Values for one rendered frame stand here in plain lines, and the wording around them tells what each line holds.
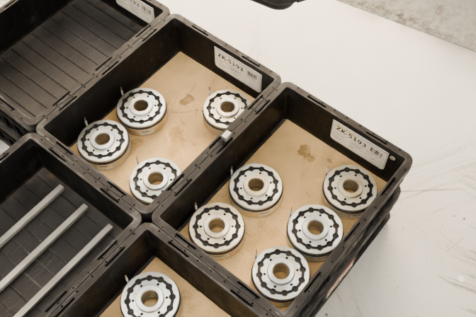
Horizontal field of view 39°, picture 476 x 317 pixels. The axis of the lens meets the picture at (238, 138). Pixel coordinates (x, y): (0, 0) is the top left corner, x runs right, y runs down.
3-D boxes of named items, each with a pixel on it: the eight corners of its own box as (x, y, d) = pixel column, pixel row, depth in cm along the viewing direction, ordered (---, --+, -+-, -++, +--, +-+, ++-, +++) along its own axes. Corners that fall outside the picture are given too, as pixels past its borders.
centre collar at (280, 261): (278, 254, 118) (278, 252, 118) (300, 269, 117) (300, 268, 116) (261, 274, 116) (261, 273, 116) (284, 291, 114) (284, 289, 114)
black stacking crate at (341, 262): (282, 114, 142) (285, 81, 133) (402, 190, 131) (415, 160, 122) (155, 247, 125) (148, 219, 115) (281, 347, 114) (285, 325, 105)
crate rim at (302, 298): (285, 85, 134) (285, 78, 132) (414, 165, 123) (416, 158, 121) (148, 223, 117) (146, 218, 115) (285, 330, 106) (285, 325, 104)
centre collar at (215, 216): (217, 209, 123) (217, 208, 123) (235, 226, 121) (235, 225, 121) (197, 226, 122) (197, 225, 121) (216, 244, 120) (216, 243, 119)
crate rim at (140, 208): (174, 18, 145) (173, 10, 143) (285, 85, 134) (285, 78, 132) (35, 136, 128) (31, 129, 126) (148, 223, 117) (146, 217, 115)
